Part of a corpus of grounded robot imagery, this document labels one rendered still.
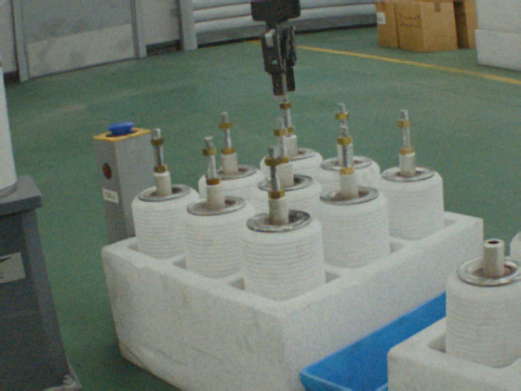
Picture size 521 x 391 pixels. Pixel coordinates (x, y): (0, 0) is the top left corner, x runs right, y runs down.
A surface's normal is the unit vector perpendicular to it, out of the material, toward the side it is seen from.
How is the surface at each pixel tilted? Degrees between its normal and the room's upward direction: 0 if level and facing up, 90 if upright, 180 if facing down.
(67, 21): 90
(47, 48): 90
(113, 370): 0
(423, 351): 0
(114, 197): 90
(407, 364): 90
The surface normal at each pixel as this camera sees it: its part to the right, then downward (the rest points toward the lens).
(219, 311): -0.75, 0.25
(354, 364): 0.66, 0.11
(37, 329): 0.40, 0.22
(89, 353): -0.10, -0.96
